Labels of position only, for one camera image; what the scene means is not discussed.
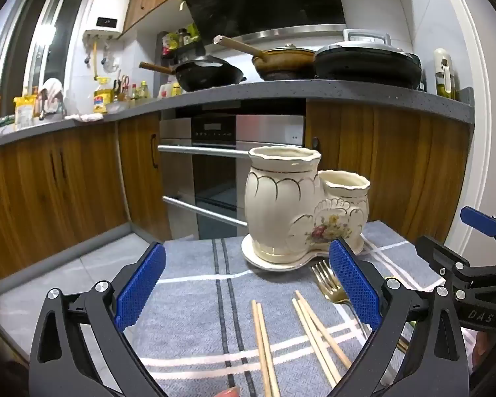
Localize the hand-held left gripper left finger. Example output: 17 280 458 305
29 242 167 397

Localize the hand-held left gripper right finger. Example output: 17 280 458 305
328 238 470 397

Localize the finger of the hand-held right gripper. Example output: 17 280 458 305
460 206 496 257
416 236 471 276

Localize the gold fork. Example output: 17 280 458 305
312 260 410 354

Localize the wooden chopstick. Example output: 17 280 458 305
291 298 342 386
252 300 271 397
295 290 353 370
256 303 281 397

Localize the cream ceramic double utensil holder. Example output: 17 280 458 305
241 146 371 272

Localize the grey plaid cloth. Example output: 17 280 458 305
130 219 428 397

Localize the wooden cabinet with one door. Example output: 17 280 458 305
305 103 472 249

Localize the wide wooden cabinet with several doors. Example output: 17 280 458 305
0 111 163 287

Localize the stainless steel oven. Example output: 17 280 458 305
159 112 307 241

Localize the olive oil bottle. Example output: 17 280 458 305
433 48 456 100

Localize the white rag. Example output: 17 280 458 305
65 111 105 123

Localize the black griddle pan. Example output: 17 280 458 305
313 42 423 90

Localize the yellow cooking oil bottle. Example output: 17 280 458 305
93 77 111 115

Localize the yellow food bag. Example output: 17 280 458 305
13 95 38 130

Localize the grey speckled kitchen countertop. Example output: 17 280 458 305
0 79 476 152

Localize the white cloth on faucet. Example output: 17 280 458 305
39 78 65 117

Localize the white and silver appliance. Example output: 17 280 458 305
342 29 394 47

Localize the spice rack with bottles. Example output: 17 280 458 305
161 28 208 62

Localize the sliding glass window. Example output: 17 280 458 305
0 0 88 106

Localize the white water heater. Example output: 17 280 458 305
83 0 134 43

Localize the black range hood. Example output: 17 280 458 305
176 0 348 47

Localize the white door frame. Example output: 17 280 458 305
436 0 496 259

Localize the black wok with wooden handle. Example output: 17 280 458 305
139 55 247 92

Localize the brown pan with wooden handle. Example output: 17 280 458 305
213 35 317 82

